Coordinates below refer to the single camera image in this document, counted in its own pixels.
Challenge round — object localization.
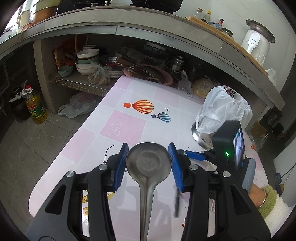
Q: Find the brown ceramic pot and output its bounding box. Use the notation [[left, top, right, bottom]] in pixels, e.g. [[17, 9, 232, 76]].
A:
[[33, 0, 61, 24]]

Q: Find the stack of white bowls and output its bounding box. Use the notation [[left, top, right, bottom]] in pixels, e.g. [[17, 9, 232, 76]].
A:
[[75, 45, 99, 76]]

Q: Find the bag of yellow food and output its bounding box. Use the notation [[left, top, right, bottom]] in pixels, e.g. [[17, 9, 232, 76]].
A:
[[192, 78, 219, 98]]

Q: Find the person's right hand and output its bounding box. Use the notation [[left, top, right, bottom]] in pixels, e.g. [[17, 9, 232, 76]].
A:
[[248, 184, 266, 208]]

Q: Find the large steel spoon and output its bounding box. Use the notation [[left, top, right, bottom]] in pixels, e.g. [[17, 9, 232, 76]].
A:
[[126, 142, 171, 240]]

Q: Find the white electric appliance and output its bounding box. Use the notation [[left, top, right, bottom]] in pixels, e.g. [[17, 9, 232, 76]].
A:
[[241, 20, 276, 66]]

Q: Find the cardboard box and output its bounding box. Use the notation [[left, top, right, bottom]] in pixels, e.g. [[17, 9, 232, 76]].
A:
[[250, 121, 267, 140]]

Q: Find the yellow cooking oil bottle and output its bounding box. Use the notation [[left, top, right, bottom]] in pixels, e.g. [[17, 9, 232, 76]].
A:
[[22, 85, 48, 125]]

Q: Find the wooden cutting board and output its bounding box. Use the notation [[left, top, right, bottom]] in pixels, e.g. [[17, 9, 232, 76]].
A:
[[187, 16, 268, 77]]

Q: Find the right forearm fuzzy sleeve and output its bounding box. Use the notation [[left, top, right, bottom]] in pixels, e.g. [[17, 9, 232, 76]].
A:
[[258, 185, 292, 236]]

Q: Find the small steel spoon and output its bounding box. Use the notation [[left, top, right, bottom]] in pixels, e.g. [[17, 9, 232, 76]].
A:
[[173, 187, 180, 218]]

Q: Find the pink plastic basin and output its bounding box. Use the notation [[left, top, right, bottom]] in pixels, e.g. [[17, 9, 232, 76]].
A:
[[123, 65, 173, 86]]

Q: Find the white plastic bag liner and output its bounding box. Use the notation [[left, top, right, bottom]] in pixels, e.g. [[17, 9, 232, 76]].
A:
[[196, 85, 253, 134]]

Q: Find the yellow cap bottle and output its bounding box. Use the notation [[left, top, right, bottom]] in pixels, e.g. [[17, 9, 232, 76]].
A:
[[202, 11, 211, 23]]

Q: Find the clear sauce bottle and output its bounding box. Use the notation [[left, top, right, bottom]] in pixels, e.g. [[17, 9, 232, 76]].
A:
[[193, 8, 203, 20]]

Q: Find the steel utensil holder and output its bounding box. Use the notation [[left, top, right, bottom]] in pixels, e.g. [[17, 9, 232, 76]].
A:
[[191, 123, 215, 150]]

